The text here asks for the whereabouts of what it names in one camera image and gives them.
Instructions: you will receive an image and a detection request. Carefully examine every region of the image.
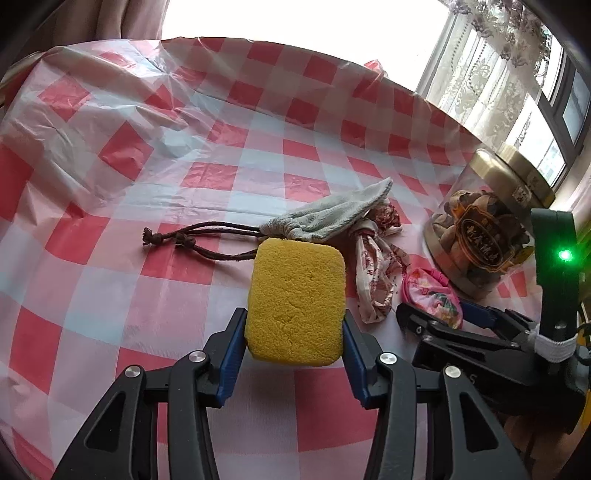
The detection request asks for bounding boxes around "pink floral pouch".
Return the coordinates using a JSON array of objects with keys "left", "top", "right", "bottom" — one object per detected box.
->
[{"left": 401, "top": 268, "right": 462, "bottom": 329}]

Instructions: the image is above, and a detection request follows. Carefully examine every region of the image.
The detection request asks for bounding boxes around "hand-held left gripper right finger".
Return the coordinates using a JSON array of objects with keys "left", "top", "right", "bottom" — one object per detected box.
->
[{"left": 342, "top": 311, "right": 529, "bottom": 480}]

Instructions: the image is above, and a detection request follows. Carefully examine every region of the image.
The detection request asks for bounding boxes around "clear jar with gold lid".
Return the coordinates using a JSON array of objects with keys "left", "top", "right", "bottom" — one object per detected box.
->
[{"left": 422, "top": 148, "right": 555, "bottom": 296}]

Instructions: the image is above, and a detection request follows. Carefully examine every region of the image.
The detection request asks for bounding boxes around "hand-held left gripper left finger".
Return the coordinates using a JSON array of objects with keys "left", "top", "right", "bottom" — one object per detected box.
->
[{"left": 53, "top": 307, "right": 247, "bottom": 480}]

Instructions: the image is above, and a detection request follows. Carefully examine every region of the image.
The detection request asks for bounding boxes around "dark window frame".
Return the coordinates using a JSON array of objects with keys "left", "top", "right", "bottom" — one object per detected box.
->
[{"left": 536, "top": 41, "right": 591, "bottom": 195}]

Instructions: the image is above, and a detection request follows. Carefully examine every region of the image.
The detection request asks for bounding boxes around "rectangular yellow sponge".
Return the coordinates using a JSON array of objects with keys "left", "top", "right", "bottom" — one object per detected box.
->
[{"left": 245, "top": 239, "right": 347, "bottom": 367}]

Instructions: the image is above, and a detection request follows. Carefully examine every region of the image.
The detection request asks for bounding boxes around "grey drawstring pouch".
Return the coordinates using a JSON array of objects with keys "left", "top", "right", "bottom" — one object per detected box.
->
[{"left": 141, "top": 178, "right": 394, "bottom": 264}]

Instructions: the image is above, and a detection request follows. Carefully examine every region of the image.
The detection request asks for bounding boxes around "floral print cloth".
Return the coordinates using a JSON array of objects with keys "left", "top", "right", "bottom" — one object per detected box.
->
[{"left": 353, "top": 200, "right": 411, "bottom": 324}]

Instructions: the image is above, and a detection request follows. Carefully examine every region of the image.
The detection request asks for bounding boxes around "white lace curtain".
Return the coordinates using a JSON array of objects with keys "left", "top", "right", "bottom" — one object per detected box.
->
[{"left": 416, "top": 0, "right": 555, "bottom": 160}]

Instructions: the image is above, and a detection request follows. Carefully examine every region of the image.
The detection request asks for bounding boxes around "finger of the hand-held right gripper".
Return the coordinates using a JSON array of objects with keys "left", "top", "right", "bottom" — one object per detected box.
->
[
  {"left": 396, "top": 301, "right": 530, "bottom": 355},
  {"left": 461, "top": 299, "right": 539, "bottom": 343}
]

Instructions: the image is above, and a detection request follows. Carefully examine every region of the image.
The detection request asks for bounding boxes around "pink white checked tablecloth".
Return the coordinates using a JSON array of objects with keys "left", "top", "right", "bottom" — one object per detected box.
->
[{"left": 0, "top": 37, "right": 555, "bottom": 480}]

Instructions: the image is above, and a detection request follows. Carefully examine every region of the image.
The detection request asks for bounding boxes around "beige curtain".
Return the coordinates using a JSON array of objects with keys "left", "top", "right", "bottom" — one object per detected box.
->
[{"left": 88, "top": 0, "right": 171, "bottom": 43}]

